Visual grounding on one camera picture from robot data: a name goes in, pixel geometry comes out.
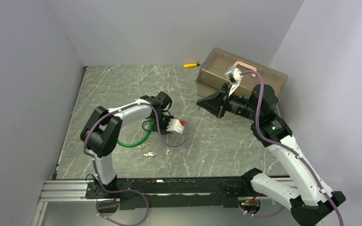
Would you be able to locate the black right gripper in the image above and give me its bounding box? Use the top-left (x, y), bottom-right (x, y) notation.
top-left (197, 82), bottom-right (261, 121)

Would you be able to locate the green cable lock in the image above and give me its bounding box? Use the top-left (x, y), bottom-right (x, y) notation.
top-left (117, 120), bottom-right (154, 148)

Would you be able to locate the small silver key pair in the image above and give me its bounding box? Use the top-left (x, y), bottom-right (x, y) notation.
top-left (138, 143), bottom-right (149, 150)

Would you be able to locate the silver key bunch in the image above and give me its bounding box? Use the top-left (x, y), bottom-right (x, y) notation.
top-left (143, 152), bottom-right (155, 157)

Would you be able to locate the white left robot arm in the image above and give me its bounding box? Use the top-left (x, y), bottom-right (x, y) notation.
top-left (80, 91), bottom-right (185, 198)

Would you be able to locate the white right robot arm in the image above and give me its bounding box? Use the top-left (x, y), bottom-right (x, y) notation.
top-left (196, 83), bottom-right (346, 226)

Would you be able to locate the translucent brown toolbox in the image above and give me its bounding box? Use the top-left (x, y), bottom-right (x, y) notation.
top-left (195, 47), bottom-right (288, 123)

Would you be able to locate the yellow screwdriver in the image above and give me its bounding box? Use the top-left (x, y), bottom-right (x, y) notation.
top-left (183, 63), bottom-right (200, 68)

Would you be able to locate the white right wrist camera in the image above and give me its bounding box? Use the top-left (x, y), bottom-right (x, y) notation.
top-left (224, 65), bottom-right (243, 97)

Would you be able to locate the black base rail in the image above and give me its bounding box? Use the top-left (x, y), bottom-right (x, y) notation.
top-left (85, 177), bottom-right (262, 210)

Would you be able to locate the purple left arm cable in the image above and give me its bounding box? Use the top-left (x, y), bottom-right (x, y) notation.
top-left (83, 103), bottom-right (189, 226)

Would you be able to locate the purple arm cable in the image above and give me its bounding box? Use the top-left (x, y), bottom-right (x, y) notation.
top-left (239, 70), bottom-right (344, 226)
top-left (83, 103), bottom-right (189, 226)

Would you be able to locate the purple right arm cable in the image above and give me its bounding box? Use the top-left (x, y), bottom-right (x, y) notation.
top-left (239, 70), bottom-right (344, 226)

